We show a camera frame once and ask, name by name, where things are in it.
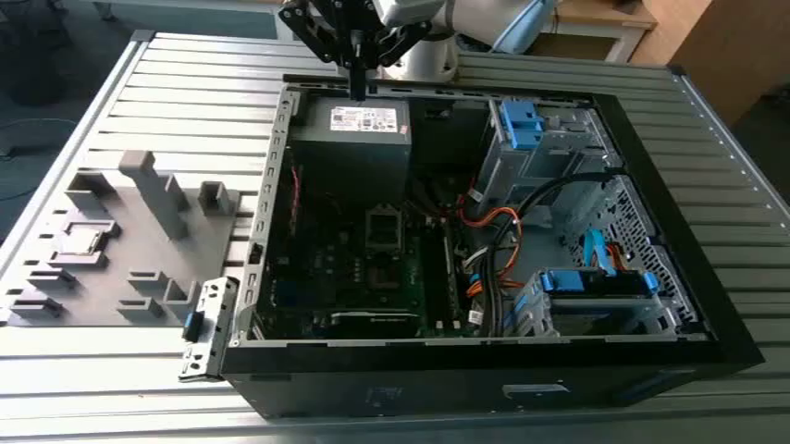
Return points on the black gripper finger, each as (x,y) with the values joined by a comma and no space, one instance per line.
(400,44)
(315,39)

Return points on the silver topped CPU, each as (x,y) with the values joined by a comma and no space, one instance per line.
(80,239)

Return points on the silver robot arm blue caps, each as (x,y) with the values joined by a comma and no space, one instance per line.
(426,60)

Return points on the CPU socket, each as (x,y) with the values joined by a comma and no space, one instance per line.
(383,277)

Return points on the blue plastic bay clip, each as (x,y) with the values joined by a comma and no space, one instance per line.
(527,138)
(521,113)

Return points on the tall grey metal disk bay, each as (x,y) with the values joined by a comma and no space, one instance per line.
(555,157)

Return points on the black swivel chair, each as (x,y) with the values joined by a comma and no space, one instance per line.
(33,78)

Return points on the black RAM slot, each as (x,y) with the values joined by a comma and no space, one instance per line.
(455,273)
(439,273)
(447,273)
(432,273)

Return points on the green motherboard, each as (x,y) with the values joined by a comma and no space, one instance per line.
(346,277)

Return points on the wooden cabinet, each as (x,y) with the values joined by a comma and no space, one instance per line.
(729,55)

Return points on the black disk in blue carrier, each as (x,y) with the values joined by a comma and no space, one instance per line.
(562,283)

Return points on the black graphics card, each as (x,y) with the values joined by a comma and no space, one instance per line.
(376,320)

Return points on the grey plastic parts rack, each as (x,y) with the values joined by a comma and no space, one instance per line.
(111,287)

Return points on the low grey metal disk bay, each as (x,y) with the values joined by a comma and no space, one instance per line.
(617,310)

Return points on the black open PC case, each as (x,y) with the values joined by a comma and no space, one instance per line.
(432,384)

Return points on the wooden desk white frame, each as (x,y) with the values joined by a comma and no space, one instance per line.
(607,16)

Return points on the grey metal slot bracket latch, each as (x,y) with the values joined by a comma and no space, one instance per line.
(212,333)

